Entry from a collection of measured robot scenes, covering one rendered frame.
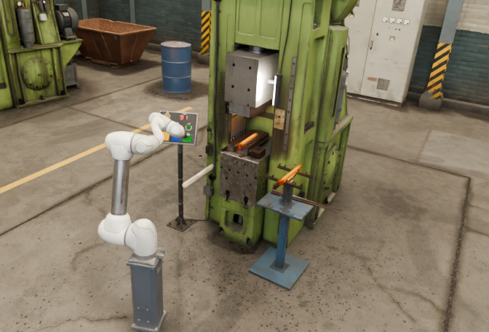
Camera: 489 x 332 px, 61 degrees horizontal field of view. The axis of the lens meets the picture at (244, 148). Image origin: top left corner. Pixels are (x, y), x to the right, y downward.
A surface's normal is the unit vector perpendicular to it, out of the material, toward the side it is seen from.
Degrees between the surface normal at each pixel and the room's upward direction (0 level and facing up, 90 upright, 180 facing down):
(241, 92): 90
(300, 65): 90
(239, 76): 90
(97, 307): 0
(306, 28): 90
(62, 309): 0
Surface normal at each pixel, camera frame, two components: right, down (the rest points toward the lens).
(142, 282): -0.17, 0.40
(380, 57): -0.48, 0.35
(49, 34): 0.80, 0.11
